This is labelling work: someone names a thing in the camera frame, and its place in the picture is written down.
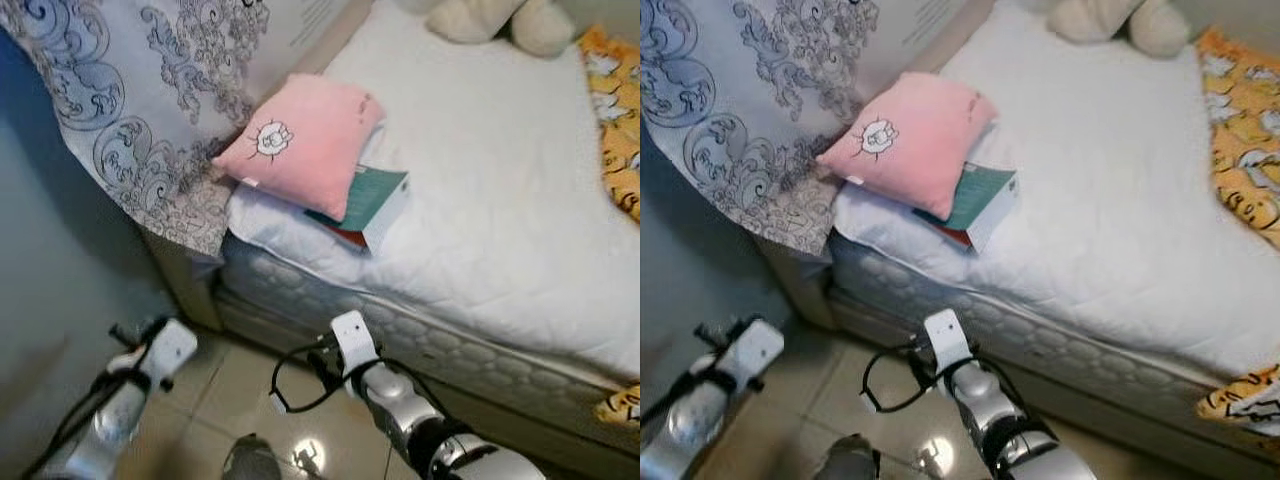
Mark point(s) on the yellow cartoon print duvet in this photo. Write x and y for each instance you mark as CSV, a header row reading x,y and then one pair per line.
x,y
615,120
1245,120

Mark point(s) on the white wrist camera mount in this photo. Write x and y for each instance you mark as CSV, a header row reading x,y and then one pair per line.
x,y
760,350
172,345
352,335
945,335

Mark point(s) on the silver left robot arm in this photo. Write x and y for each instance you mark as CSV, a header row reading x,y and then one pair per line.
x,y
700,425
105,420

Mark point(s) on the grey floral patterned cloth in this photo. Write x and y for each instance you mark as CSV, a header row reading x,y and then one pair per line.
x,y
760,90
130,90

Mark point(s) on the thick teal paperback book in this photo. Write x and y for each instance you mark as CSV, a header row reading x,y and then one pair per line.
x,y
985,190
375,195

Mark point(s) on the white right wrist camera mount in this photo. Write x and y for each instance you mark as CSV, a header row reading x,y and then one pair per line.
x,y
352,335
945,335

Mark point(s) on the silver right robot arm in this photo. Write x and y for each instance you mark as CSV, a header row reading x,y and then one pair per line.
x,y
395,400
985,400

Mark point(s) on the pink embroidered pillow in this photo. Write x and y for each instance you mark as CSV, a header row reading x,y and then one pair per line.
x,y
920,140
310,140

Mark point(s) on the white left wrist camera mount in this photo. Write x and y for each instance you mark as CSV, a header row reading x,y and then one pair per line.
x,y
760,350
172,345

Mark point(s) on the grey quilted mattress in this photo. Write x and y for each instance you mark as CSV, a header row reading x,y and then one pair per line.
x,y
400,330
1000,330

